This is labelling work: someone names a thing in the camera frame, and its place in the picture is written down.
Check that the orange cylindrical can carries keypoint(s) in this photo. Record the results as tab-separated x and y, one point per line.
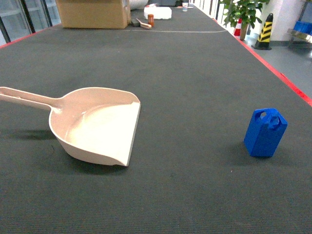
151	20

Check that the yellow black striped cone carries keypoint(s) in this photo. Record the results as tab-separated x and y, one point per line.
263	41

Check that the white paper cup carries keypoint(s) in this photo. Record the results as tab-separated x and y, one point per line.
184	6

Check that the blue plastic block part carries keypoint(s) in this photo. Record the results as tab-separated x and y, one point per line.
264	133

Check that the wooden handled brush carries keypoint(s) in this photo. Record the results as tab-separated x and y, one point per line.
137	23

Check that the large cardboard box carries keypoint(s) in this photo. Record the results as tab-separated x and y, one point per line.
94	14

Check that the white foam box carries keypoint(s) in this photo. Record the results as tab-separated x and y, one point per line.
160	13

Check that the red white traffic cone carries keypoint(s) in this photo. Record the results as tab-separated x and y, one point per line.
237	30

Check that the beige plastic dustpan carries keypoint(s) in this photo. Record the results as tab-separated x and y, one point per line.
93	124

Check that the green potted plant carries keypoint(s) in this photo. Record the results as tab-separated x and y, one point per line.
243	9

